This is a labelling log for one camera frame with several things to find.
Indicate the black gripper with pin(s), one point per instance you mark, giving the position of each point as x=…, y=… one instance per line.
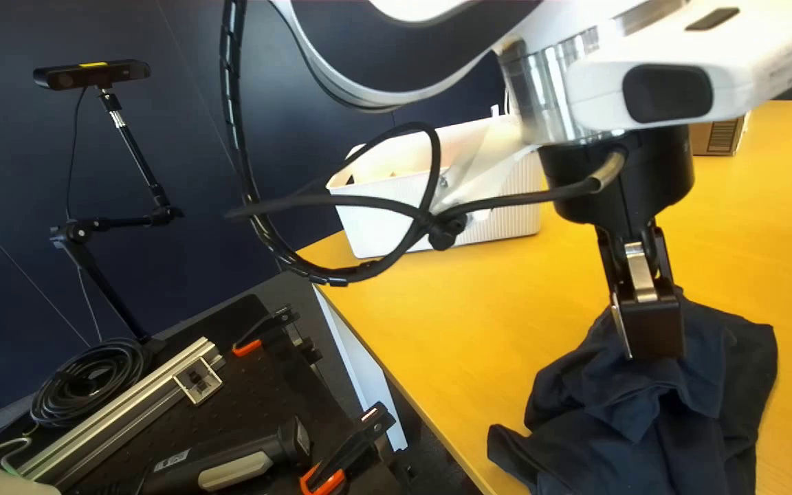
x=652, y=192

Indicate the dark navy shirt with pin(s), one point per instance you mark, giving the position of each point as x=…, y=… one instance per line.
x=673, y=422

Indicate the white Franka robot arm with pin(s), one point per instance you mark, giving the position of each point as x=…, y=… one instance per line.
x=598, y=56

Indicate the white plastic basket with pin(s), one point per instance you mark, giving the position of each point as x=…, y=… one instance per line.
x=494, y=222

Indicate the black orange clamp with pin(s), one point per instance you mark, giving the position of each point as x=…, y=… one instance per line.
x=260, y=341
x=341, y=453

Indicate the black grey handheld tool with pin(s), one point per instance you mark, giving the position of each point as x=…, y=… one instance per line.
x=233, y=463

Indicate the aluminium extrusion bar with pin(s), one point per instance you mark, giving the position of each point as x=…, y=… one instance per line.
x=110, y=415

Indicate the black articulated camera stand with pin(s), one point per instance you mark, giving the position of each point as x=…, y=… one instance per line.
x=135, y=151

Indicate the black stereo camera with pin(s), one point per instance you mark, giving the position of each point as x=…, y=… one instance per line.
x=95, y=72

